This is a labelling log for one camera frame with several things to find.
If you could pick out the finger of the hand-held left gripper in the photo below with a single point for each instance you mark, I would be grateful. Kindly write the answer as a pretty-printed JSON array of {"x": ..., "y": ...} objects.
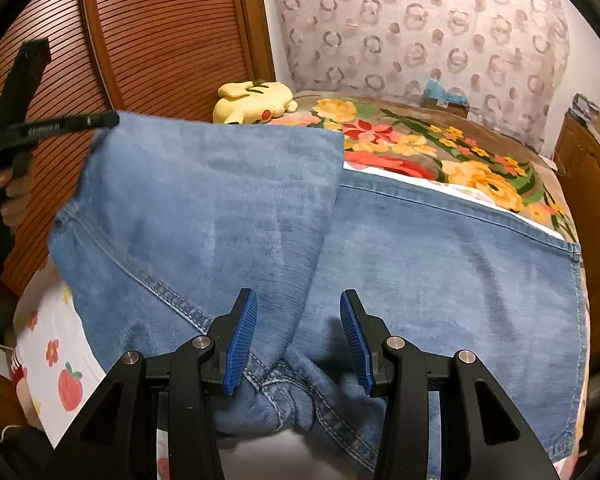
[{"x": 95, "y": 120}]

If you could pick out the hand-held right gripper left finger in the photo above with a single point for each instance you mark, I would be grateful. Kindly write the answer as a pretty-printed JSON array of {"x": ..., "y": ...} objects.
[{"x": 240, "y": 340}]

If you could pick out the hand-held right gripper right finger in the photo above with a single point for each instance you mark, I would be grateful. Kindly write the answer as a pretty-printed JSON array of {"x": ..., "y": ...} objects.
[{"x": 357, "y": 340}]

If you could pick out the blue denim pants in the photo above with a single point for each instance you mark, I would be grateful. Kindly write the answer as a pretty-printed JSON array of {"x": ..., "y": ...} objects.
[{"x": 430, "y": 270}]

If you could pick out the person's left hand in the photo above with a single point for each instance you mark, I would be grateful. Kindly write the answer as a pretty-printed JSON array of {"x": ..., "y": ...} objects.
[{"x": 12, "y": 200}]

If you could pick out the wooden louvred wardrobe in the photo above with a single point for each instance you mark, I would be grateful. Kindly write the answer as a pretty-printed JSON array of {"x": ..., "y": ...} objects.
[{"x": 170, "y": 35}]

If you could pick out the yellow plush toy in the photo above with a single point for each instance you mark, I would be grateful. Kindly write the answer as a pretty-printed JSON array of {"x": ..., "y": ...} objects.
[{"x": 250, "y": 102}]

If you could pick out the floral blanket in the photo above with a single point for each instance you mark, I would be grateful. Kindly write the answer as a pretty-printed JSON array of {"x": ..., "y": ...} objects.
[{"x": 430, "y": 145}]

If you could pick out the red patterned bedsheet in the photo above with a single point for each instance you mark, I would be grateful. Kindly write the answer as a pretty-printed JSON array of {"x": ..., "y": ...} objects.
[{"x": 17, "y": 367}]

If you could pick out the small cardboard box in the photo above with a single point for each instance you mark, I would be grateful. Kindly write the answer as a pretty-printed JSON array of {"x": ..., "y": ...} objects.
[{"x": 445, "y": 106}]

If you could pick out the wooden sideboard cabinet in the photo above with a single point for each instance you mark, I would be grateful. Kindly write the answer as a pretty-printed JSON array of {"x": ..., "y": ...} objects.
[{"x": 590, "y": 175}]

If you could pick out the circle pattern sheer curtain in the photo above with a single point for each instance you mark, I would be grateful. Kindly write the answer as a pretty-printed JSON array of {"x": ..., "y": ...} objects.
[{"x": 405, "y": 20}]

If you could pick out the dark patterned box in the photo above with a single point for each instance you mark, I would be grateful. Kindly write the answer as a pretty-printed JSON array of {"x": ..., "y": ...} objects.
[{"x": 587, "y": 107}]

